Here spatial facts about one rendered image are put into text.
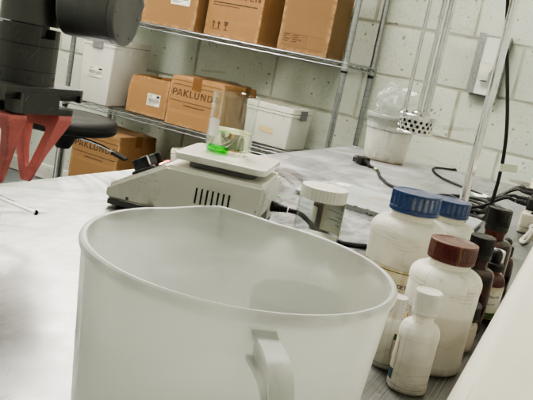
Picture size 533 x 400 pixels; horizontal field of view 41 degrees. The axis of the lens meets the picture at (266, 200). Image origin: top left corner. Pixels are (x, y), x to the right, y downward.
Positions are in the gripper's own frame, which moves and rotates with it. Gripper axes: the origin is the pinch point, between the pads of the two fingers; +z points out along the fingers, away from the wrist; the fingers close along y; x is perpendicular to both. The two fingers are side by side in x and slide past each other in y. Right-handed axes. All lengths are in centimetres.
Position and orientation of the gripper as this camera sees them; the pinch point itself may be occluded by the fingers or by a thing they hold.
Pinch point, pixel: (12, 172)
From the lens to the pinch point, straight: 75.9
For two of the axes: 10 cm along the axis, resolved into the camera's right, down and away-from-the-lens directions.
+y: 5.2, -0.7, 8.5
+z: -1.9, 9.6, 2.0
